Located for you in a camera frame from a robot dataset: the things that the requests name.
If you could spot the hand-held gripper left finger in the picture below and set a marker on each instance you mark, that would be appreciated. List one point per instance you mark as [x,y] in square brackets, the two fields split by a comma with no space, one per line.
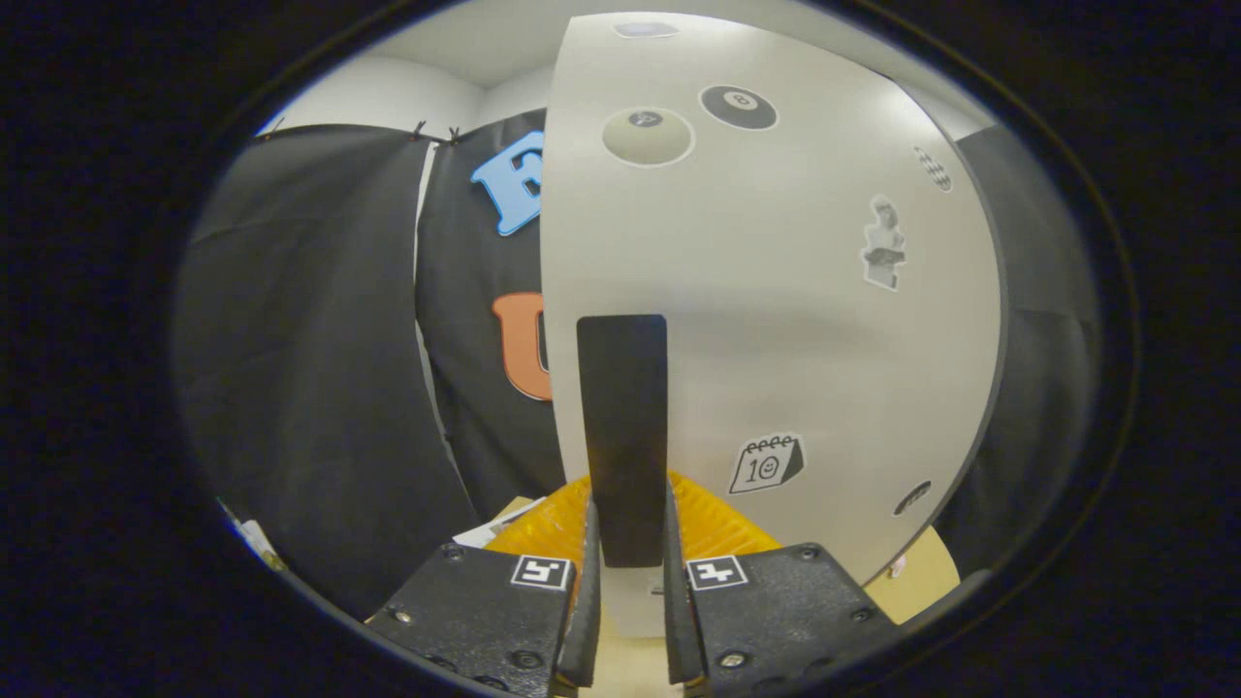
[485,611]

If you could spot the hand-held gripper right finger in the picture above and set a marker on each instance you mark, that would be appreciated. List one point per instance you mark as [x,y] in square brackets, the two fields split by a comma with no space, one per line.
[776,611]

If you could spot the white shoe cabinet door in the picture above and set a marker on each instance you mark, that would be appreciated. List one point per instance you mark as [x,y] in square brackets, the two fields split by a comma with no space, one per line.
[776,339]

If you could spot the white book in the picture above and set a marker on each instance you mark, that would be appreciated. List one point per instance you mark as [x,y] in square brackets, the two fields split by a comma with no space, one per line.
[485,531]

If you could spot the white printed object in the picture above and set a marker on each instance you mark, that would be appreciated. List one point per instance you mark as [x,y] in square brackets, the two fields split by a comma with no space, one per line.
[254,538]

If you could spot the black backdrop cloth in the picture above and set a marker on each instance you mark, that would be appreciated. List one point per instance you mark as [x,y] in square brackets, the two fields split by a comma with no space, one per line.
[310,368]

